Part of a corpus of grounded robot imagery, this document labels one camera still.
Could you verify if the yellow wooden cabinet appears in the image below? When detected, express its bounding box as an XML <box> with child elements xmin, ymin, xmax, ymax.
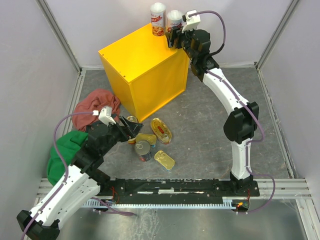
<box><xmin>98</xmin><ymin>24</ymin><xmax>189</xmax><ymax>122</ymax></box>

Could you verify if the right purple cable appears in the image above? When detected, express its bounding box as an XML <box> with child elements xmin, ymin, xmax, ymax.
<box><xmin>188</xmin><ymin>10</ymin><xmax>229</xmax><ymax>55</ymax></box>

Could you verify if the white porridge can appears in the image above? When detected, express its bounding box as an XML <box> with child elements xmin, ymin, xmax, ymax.
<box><xmin>166</xmin><ymin>10</ymin><xmax>183</xmax><ymax>32</ymax></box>
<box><xmin>150</xmin><ymin>2</ymin><xmax>166</xmax><ymax>37</ymax></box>

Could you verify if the round dark can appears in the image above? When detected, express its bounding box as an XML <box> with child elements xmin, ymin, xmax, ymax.
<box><xmin>134</xmin><ymin>140</ymin><xmax>152</xmax><ymax>162</ymax></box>

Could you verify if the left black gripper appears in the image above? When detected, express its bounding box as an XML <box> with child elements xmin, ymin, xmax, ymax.
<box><xmin>100</xmin><ymin>114</ymin><xmax>144</xmax><ymax>155</ymax></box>

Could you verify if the rectangular gold tin front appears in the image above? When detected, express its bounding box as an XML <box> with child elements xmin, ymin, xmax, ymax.
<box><xmin>154</xmin><ymin>150</ymin><xmax>176</xmax><ymax>172</ymax></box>

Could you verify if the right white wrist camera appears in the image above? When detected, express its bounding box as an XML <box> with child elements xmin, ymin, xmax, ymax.
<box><xmin>181</xmin><ymin>10</ymin><xmax>201</xmax><ymax>33</ymax></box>

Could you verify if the rectangular gold tin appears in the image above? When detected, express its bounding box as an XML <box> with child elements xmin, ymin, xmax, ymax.
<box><xmin>127</xmin><ymin>133</ymin><xmax>157</xmax><ymax>148</ymax></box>
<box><xmin>154</xmin><ymin>150</ymin><xmax>176</xmax><ymax>172</ymax></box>

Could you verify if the slotted cable duct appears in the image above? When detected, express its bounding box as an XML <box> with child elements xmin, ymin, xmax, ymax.
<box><xmin>77</xmin><ymin>196</ymin><xmax>238</xmax><ymax>208</ymax></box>

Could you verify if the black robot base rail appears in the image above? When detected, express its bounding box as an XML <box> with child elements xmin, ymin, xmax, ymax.
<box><xmin>98</xmin><ymin>175</ymin><xmax>260</xmax><ymax>205</ymax></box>

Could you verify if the green cloth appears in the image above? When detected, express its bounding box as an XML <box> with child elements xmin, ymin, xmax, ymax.
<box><xmin>46</xmin><ymin>131</ymin><xmax>88</xmax><ymax>186</ymax></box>

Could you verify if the oval gold tin on floor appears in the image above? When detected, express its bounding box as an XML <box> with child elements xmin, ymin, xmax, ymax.
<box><xmin>150</xmin><ymin>118</ymin><xmax>172</xmax><ymax>144</ymax></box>

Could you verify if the rectangular gold tin middle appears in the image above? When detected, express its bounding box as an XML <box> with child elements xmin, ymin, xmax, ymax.
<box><xmin>127</xmin><ymin>133</ymin><xmax>157</xmax><ymax>148</ymax></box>

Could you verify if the red cloth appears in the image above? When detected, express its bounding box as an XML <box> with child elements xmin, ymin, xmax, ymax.
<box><xmin>71</xmin><ymin>88</ymin><xmax>121</xmax><ymax>132</ymax></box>

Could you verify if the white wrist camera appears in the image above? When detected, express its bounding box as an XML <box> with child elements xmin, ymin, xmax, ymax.
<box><xmin>92</xmin><ymin>106</ymin><xmax>116</xmax><ymax>126</ymax></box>
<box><xmin>181</xmin><ymin>10</ymin><xmax>201</xmax><ymax>33</ymax></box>

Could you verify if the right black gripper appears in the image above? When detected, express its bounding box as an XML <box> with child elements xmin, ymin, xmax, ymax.
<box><xmin>163</xmin><ymin>24</ymin><xmax>195</xmax><ymax>62</ymax></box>

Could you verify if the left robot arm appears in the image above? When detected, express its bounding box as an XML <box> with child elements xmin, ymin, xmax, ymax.
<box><xmin>17</xmin><ymin>116</ymin><xmax>143</xmax><ymax>240</ymax></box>

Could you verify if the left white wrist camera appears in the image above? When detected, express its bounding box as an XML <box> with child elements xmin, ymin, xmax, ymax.
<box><xmin>92</xmin><ymin>106</ymin><xmax>116</xmax><ymax>126</ymax></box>

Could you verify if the oval gold fish tin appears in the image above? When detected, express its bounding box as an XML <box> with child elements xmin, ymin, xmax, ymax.
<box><xmin>126</xmin><ymin>115</ymin><xmax>139</xmax><ymax>123</ymax></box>

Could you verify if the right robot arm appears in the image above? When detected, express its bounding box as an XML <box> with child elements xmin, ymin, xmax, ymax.
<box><xmin>165</xmin><ymin>27</ymin><xmax>260</xmax><ymax>197</ymax></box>

